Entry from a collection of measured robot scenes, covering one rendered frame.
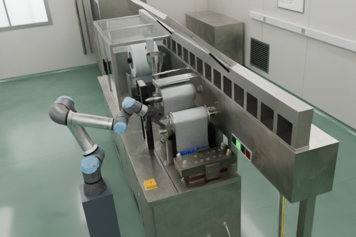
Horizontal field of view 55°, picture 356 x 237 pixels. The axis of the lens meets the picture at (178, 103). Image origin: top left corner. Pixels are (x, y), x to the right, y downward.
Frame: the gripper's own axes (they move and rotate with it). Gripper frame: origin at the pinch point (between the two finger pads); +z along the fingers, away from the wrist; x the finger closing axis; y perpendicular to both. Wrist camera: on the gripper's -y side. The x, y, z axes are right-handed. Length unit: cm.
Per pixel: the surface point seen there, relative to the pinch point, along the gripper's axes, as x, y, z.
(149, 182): -14.5, -36.6, 5.0
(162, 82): 25.7, 21.2, -8.8
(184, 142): -4.6, -3.6, 16.1
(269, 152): -67, 31, 23
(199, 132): -4.6, 7.8, 21.9
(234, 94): -26, 44, 12
